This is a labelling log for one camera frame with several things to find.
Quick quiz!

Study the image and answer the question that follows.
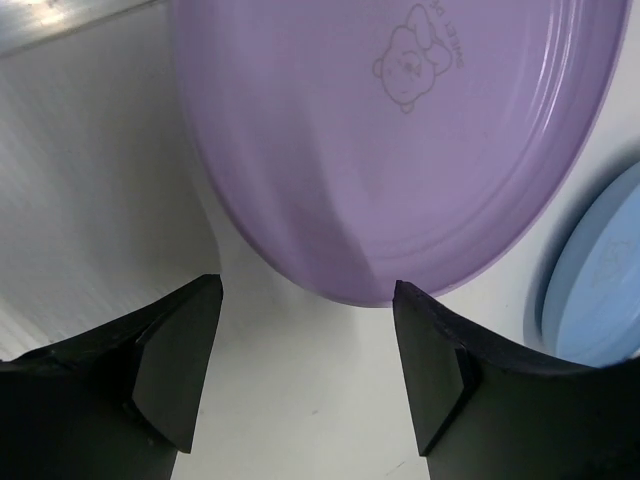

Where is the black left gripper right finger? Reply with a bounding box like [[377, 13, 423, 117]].
[[393, 281, 639, 479]]

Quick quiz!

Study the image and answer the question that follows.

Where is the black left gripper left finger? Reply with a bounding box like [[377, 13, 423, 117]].
[[1, 274, 223, 479]]

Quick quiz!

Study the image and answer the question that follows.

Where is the purple plate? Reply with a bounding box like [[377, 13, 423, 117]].
[[172, 1, 631, 306]]

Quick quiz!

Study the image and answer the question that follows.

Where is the blue plastic plate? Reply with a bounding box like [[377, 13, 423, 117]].
[[537, 163, 639, 368]]

